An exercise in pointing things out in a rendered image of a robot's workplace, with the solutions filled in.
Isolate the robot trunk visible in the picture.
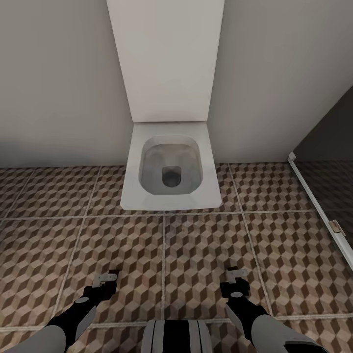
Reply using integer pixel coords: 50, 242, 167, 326
141, 320, 212, 353

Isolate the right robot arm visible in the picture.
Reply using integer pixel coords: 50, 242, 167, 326
220, 269, 329, 353

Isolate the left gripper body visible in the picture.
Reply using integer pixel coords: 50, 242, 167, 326
83, 284, 113, 303

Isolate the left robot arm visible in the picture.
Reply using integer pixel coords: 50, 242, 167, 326
2, 273, 117, 353

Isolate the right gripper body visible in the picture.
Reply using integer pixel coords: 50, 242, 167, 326
220, 280, 249, 298

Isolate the mousetrap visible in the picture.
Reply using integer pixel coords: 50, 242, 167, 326
227, 266, 243, 281
104, 270, 120, 285

